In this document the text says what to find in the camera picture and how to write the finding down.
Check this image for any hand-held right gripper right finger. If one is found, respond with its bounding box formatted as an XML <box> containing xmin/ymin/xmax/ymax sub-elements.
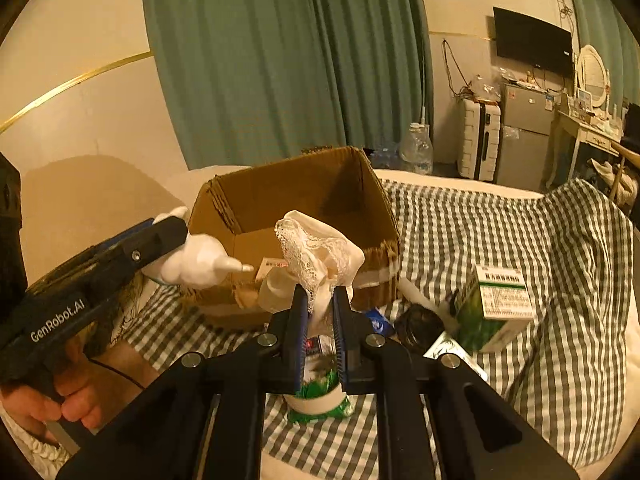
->
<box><xmin>332</xmin><ymin>286</ymin><xmax>581</xmax><ymax>480</ymax></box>

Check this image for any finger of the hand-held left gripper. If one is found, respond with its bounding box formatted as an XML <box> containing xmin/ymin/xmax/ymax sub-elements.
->
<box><xmin>100</xmin><ymin>218</ymin><xmax>158</xmax><ymax>251</ymax></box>
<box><xmin>95</xmin><ymin>217</ymin><xmax>189</xmax><ymax>273</ymax></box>

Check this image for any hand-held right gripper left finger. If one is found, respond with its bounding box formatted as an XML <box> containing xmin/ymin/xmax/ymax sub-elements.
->
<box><xmin>57</xmin><ymin>284</ymin><xmax>313</xmax><ymax>480</ymax></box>

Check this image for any white plush toy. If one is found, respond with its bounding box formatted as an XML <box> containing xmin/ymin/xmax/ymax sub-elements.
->
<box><xmin>141</xmin><ymin>206</ymin><xmax>255</xmax><ymax>290</ymax></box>

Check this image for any white lace cloth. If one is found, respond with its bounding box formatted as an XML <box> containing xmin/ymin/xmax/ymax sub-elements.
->
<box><xmin>257</xmin><ymin>210</ymin><xmax>366</xmax><ymax>328</ymax></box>

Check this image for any brown cardboard box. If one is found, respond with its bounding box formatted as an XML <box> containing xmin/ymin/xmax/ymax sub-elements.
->
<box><xmin>181</xmin><ymin>146</ymin><xmax>401</xmax><ymax>330</ymax></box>

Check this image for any person's left hand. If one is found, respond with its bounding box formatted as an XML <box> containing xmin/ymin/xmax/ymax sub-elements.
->
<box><xmin>0</xmin><ymin>375</ymin><xmax>108</xmax><ymax>443</ymax></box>

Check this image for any blue tissue pack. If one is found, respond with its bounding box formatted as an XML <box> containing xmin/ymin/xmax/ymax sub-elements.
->
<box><xmin>364</xmin><ymin>310</ymin><xmax>397</xmax><ymax>337</ymax></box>

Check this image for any green white snack packet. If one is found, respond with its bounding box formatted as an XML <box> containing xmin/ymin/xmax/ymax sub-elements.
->
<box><xmin>287</xmin><ymin>335</ymin><xmax>354</xmax><ymax>424</ymax></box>

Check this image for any black round object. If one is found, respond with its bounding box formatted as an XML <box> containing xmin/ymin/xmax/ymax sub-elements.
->
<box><xmin>395</xmin><ymin>305</ymin><xmax>452</xmax><ymax>357</ymax></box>

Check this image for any white green flat packet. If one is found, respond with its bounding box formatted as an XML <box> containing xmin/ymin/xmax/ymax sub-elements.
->
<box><xmin>424</xmin><ymin>332</ymin><xmax>489</xmax><ymax>382</ymax></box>

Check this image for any green medicine box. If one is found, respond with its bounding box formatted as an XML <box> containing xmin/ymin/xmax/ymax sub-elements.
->
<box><xmin>452</xmin><ymin>265</ymin><xmax>535</xmax><ymax>353</ymax></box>

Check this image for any clear plastic water bottle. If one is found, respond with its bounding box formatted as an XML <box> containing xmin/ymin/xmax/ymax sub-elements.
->
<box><xmin>400</xmin><ymin>122</ymin><xmax>434</xmax><ymax>176</ymax></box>

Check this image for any green checked bed sheet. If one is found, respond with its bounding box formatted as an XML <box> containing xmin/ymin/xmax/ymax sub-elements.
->
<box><xmin>120</xmin><ymin>177</ymin><xmax>636</xmax><ymax>478</ymax></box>

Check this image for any wide green curtain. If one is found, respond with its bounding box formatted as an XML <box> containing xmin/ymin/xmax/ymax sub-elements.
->
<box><xmin>141</xmin><ymin>0</ymin><xmax>432</xmax><ymax>171</ymax></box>

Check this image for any white suitcase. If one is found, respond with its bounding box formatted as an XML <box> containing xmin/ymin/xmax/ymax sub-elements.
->
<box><xmin>457</xmin><ymin>97</ymin><xmax>502</xmax><ymax>182</ymax></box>

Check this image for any grey fridge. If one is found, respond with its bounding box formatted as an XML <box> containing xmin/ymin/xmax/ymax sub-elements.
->
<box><xmin>496</xmin><ymin>82</ymin><xmax>557</xmax><ymax>191</ymax></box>

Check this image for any white vanity table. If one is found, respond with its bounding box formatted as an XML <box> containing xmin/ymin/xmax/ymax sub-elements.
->
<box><xmin>545</xmin><ymin>107</ymin><xmax>624</xmax><ymax>196</ymax></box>

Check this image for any wooden chair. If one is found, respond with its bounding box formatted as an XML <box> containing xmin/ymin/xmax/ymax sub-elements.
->
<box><xmin>607</xmin><ymin>140</ymin><xmax>640</xmax><ymax>203</ymax></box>

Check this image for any white oval mirror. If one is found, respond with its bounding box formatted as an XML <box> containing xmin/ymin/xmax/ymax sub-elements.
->
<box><xmin>576</xmin><ymin>44</ymin><xmax>612</xmax><ymax>111</ymax></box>

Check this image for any narrow green curtain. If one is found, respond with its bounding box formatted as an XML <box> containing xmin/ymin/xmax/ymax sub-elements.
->
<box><xmin>560</xmin><ymin>0</ymin><xmax>632</xmax><ymax>103</ymax></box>

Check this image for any thin black cable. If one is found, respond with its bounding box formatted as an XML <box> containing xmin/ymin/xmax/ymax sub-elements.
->
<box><xmin>89</xmin><ymin>357</ymin><xmax>147</xmax><ymax>390</ymax></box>

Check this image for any black wall cable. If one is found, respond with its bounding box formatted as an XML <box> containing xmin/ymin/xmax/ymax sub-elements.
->
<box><xmin>441</xmin><ymin>39</ymin><xmax>477</xmax><ymax>97</ymax></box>

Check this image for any black wall television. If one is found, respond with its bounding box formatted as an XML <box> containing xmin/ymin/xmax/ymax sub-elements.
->
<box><xmin>492</xmin><ymin>6</ymin><xmax>574</xmax><ymax>79</ymax></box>

